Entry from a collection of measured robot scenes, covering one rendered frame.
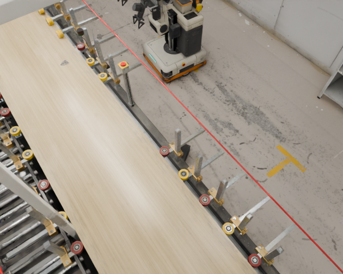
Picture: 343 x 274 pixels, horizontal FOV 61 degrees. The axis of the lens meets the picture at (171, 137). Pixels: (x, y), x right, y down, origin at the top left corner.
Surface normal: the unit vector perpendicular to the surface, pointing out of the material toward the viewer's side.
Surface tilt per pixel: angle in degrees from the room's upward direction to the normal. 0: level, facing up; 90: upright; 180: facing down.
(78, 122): 0
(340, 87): 0
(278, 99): 0
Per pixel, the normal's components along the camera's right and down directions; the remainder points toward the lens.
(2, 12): 0.59, 0.68
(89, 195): -0.01, -0.52
